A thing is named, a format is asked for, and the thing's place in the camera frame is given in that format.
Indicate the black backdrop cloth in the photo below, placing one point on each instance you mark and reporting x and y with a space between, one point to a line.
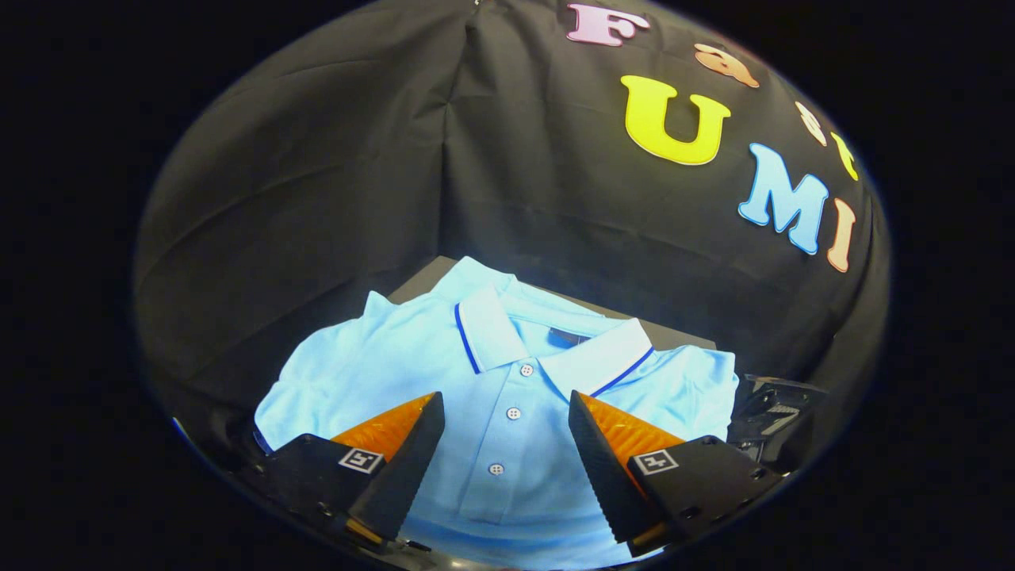
317 198

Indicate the grey cabinet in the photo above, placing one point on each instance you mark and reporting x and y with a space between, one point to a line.
420 284

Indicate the grey washing machine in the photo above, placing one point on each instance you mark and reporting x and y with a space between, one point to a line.
773 416

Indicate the light blue polo shirt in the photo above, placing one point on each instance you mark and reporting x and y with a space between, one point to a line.
396 357

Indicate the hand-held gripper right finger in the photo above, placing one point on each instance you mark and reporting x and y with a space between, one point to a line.
607 472

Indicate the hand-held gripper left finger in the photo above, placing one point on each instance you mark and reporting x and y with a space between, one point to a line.
404 472

